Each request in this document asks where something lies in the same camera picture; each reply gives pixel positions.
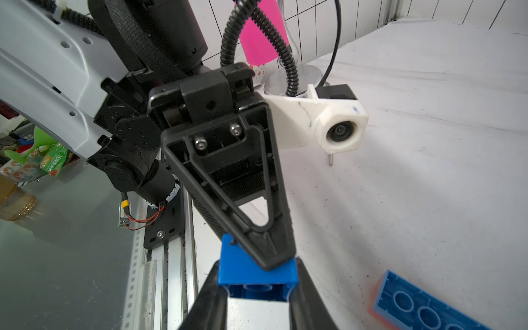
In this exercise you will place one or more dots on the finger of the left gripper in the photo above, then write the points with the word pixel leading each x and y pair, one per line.
pixel 231 165
pixel 210 220

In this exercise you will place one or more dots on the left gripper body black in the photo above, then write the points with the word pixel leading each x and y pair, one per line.
pixel 137 115

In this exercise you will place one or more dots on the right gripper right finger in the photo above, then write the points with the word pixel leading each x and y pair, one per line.
pixel 307 309

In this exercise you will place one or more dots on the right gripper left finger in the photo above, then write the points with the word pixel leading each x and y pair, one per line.
pixel 210 308

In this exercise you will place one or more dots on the dark blue lego brick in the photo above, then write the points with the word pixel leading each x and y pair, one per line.
pixel 240 275

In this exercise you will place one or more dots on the light blue lego brick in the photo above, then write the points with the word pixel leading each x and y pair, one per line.
pixel 407 306

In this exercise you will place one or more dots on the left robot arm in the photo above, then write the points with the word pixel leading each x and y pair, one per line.
pixel 54 60

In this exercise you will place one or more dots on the aluminium mounting rail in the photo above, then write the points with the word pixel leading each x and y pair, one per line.
pixel 162 283

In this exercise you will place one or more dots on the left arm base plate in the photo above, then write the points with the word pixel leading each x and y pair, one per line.
pixel 169 225

